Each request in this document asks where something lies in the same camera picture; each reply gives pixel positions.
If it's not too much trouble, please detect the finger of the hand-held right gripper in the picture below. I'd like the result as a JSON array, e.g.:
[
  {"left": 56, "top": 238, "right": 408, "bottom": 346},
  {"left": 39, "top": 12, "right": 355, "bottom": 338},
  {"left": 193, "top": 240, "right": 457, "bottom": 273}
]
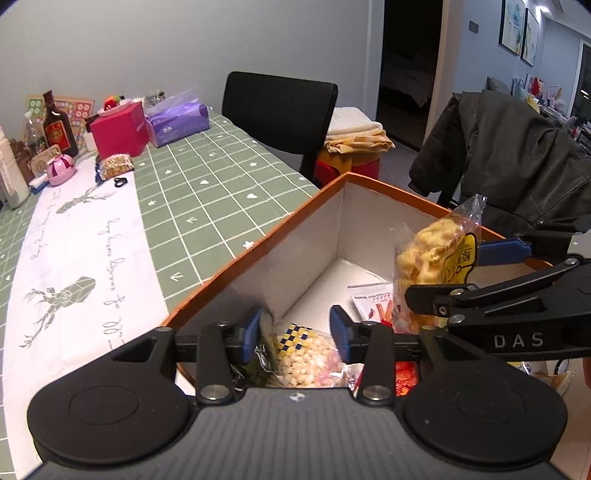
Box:
[
  {"left": 404, "top": 258, "right": 591, "bottom": 325},
  {"left": 475, "top": 231, "right": 591, "bottom": 278}
]

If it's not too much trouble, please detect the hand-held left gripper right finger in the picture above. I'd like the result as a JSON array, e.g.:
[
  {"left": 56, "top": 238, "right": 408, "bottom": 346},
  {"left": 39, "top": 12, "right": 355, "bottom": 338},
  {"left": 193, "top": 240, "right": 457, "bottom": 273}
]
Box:
[{"left": 329, "top": 305, "right": 467, "bottom": 406}]

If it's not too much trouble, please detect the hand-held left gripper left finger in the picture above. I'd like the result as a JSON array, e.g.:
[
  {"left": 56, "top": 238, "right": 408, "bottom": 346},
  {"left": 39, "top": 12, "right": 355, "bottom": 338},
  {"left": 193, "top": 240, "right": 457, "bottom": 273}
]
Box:
[{"left": 111, "top": 307, "right": 265, "bottom": 406}]

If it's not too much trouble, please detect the yellow waffle snack packet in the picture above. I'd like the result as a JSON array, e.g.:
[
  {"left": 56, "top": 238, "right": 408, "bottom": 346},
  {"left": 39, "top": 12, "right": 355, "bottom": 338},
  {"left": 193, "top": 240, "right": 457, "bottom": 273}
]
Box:
[{"left": 392, "top": 194, "right": 488, "bottom": 336}]

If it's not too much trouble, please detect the puffed rice cake packet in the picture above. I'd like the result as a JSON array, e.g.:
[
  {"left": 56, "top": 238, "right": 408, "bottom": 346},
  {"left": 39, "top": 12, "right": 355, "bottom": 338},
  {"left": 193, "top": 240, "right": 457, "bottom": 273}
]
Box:
[{"left": 262, "top": 322, "right": 348, "bottom": 389}]

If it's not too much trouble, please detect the orange cardboard box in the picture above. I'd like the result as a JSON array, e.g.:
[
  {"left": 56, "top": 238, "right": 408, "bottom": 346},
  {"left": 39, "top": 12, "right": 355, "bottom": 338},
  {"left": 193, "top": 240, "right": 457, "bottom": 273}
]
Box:
[{"left": 159, "top": 172, "right": 574, "bottom": 402}]

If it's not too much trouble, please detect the red snack packet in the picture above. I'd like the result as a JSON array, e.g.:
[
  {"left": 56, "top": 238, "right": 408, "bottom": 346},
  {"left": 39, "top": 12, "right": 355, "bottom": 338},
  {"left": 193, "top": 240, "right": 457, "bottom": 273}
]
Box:
[{"left": 347, "top": 279, "right": 399, "bottom": 325}]

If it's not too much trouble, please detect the dark jacket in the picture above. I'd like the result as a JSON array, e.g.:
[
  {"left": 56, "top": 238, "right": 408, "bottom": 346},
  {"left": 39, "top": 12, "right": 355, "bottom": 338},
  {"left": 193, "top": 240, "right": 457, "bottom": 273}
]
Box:
[{"left": 409, "top": 90, "right": 591, "bottom": 260}]

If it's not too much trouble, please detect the folded yellow cloth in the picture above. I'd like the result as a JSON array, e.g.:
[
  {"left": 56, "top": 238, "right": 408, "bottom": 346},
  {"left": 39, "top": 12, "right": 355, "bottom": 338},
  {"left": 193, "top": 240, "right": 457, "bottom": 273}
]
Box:
[{"left": 323, "top": 129, "right": 396, "bottom": 153}]

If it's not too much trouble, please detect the folded white towel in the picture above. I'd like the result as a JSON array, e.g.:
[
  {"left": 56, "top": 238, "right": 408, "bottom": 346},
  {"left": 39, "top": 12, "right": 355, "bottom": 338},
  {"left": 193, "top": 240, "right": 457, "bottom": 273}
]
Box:
[{"left": 330, "top": 107, "right": 384, "bottom": 137}]

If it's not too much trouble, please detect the clear bag of nuts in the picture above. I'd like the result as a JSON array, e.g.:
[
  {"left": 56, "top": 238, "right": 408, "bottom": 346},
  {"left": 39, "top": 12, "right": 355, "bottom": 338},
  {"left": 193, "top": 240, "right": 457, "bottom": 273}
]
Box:
[{"left": 97, "top": 153, "right": 135, "bottom": 181}]

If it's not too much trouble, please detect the black chair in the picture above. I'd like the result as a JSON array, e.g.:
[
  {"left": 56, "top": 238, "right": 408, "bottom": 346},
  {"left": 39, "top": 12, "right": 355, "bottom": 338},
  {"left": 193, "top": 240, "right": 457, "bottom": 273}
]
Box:
[{"left": 222, "top": 71, "right": 339, "bottom": 188}]

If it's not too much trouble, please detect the purple tissue pack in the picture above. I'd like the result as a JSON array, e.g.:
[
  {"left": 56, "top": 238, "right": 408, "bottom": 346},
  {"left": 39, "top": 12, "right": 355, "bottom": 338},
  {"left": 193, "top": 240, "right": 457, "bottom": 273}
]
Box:
[{"left": 144, "top": 89, "right": 211, "bottom": 149}]

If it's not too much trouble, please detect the pink box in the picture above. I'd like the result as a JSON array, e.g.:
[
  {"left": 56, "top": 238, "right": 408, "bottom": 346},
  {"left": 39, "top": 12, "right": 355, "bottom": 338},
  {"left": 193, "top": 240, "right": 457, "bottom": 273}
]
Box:
[{"left": 89, "top": 102, "right": 149, "bottom": 160}]

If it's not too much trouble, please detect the pink round container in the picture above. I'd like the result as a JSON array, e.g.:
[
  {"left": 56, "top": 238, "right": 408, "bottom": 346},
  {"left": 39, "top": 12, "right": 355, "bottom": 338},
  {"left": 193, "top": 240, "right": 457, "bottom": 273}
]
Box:
[{"left": 46, "top": 154, "right": 78, "bottom": 187}]

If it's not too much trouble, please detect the beige small radio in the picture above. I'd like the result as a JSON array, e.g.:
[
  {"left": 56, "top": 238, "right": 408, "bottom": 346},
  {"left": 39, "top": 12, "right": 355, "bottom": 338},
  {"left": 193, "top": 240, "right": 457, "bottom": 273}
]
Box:
[{"left": 28, "top": 144, "right": 64, "bottom": 179}]

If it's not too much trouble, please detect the dark liquor bottle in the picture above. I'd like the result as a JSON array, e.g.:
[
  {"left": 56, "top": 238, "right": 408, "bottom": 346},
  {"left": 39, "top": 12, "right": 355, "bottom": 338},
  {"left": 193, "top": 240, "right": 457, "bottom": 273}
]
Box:
[{"left": 42, "top": 90, "right": 81, "bottom": 158}]

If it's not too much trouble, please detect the dotted card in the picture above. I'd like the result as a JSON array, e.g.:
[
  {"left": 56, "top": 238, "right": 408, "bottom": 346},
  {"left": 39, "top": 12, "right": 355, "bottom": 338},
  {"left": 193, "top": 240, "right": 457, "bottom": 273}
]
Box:
[{"left": 23, "top": 95, "right": 96, "bottom": 149}]

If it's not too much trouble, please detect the white tall bottle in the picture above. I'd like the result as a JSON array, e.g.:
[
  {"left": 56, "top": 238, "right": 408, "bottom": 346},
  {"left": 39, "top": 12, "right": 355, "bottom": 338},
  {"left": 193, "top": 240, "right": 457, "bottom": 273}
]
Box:
[{"left": 0, "top": 127, "right": 31, "bottom": 209}]

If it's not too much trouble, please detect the clear plastic bottle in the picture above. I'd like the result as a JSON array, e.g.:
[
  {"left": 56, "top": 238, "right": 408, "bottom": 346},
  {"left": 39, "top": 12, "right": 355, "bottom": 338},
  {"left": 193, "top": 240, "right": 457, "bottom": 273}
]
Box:
[{"left": 25, "top": 113, "right": 47, "bottom": 154}]

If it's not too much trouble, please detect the framed wall painting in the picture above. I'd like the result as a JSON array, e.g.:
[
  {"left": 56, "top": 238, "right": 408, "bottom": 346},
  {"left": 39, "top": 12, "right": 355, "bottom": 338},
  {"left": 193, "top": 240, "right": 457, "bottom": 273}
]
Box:
[
  {"left": 522, "top": 7, "right": 541, "bottom": 68},
  {"left": 499, "top": 0, "right": 527, "bottom": 56}
]

